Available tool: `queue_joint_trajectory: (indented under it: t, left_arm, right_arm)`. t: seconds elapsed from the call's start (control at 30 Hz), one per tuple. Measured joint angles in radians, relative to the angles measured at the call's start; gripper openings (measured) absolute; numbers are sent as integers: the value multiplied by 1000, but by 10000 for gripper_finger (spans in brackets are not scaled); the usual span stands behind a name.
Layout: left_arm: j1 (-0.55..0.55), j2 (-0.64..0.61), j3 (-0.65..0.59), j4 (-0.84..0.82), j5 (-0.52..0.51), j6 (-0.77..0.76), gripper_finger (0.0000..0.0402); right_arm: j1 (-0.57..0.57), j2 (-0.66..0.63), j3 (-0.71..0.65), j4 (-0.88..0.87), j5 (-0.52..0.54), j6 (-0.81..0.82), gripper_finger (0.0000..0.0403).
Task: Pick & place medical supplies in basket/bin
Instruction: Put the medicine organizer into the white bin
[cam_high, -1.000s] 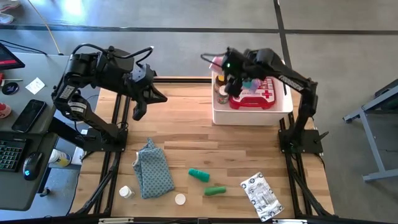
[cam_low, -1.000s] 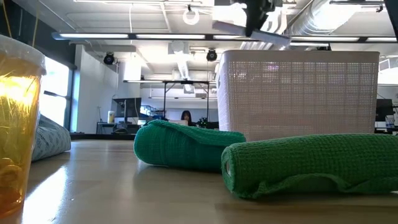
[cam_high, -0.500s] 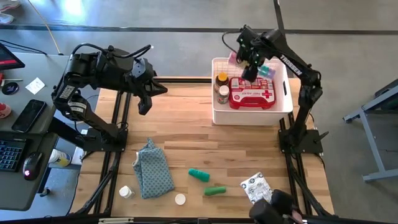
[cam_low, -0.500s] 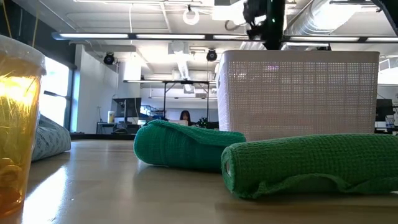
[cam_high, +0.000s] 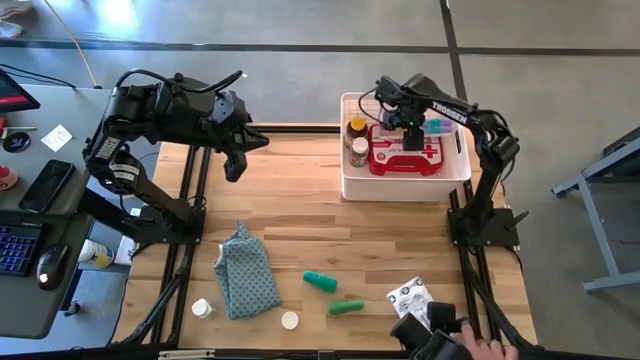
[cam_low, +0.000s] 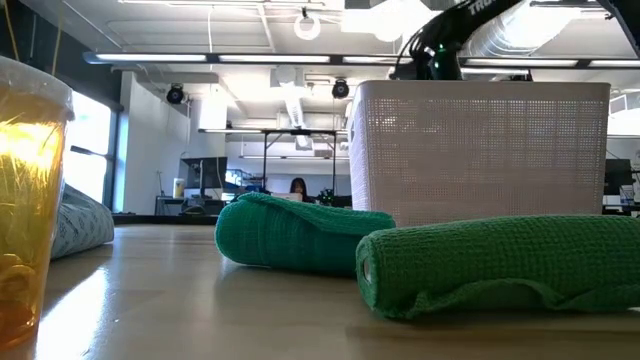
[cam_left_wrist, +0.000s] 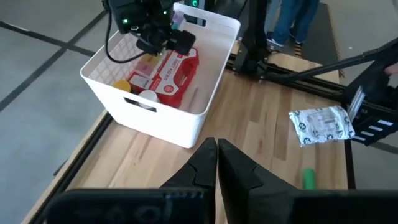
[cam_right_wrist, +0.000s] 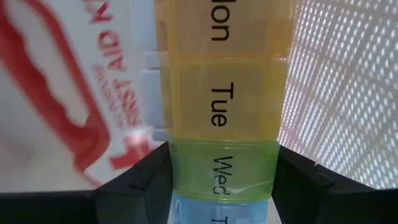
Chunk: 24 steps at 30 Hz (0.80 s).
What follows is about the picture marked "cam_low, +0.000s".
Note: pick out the long ceiling light strip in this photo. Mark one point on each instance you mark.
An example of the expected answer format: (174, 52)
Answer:
(150, 57)

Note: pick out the blue patterned hospital gown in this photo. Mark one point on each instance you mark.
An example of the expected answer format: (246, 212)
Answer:
(82, 225)

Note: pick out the green bandage roll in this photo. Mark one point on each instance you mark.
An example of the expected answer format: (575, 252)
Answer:
(500, 260)

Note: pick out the teal bandage roll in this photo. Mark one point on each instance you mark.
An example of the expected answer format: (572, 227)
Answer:
(290, 235)

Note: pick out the silver ventilation duct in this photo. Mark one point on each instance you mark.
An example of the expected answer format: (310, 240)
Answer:
(525, 35)

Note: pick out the round black ceiling camera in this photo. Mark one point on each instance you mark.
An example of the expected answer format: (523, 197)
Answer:
(340, 89)
(175, 94)

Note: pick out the dark computer monitor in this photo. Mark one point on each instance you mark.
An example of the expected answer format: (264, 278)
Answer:
(205, 175)
(617, 175)

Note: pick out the white laptop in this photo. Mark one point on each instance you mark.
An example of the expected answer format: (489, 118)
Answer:
(287, 197)

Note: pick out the yellow white cup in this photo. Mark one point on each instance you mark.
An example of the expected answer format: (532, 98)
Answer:
(178, 189)

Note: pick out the black frame stand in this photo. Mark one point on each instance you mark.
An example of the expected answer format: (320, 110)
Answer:
(300, 132)

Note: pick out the bright window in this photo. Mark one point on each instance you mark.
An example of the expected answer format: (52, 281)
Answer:
(92, 125)

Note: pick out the person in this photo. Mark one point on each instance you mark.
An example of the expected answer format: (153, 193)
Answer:
(299, 187)

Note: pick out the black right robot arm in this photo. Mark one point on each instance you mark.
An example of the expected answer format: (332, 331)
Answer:
(450, 30)

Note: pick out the white perforated plastic basket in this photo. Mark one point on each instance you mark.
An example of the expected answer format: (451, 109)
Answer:
(475, 150)

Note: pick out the large amber pill bottle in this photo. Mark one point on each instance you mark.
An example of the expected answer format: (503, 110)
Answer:
(30, 200)

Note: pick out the dark office desk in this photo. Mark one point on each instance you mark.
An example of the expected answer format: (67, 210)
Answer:
(165, 199)

